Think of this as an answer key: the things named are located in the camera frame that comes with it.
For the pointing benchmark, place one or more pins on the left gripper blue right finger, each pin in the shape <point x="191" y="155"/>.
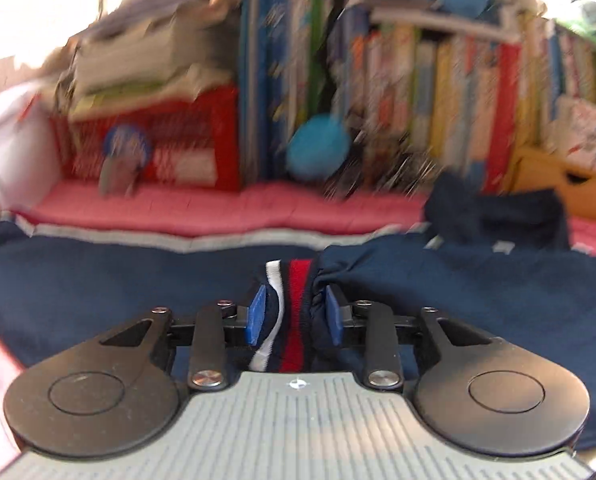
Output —
<point x="369" y="326"/>

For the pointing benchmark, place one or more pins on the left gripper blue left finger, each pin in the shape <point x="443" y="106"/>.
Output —
<point x="219" y="329"/>

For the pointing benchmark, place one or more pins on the white and navy jacket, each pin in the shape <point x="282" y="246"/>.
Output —
<point x="298" y="284"/>

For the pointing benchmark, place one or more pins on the pink rabbit print towel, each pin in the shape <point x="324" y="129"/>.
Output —
<point x="264" y="215"/>

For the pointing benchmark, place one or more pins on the miniature bicycle model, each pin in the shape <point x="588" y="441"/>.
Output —
<point x="382" y="163"/>

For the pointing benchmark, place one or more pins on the blue plush ball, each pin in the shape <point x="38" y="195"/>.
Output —
<point x="318" y="149"/>

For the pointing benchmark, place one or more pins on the red plastic basket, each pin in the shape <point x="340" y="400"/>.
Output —
<point x="181" y="142"/>

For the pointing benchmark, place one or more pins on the row of upright books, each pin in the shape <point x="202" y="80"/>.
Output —
<point x="467" y="89"/>

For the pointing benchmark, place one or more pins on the wooden desk drawer organizer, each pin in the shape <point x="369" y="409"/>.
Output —
<point x="534" y="170"/>

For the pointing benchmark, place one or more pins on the stack of papers and notebooks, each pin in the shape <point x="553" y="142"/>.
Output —
<point x="143" y="53"/>

